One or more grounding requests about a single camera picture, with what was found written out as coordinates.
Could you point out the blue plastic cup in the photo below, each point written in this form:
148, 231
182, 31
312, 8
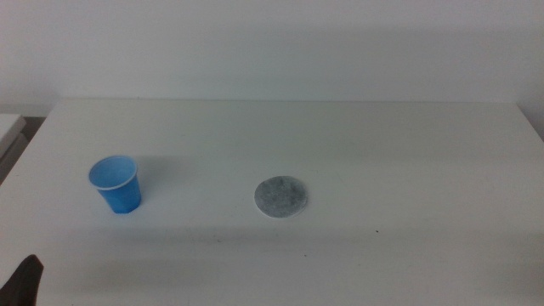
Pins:
121, 197

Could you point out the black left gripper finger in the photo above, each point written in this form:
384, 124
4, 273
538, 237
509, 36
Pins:
23, 285

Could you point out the round grey cup mat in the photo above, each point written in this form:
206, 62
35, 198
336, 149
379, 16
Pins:
281, 196

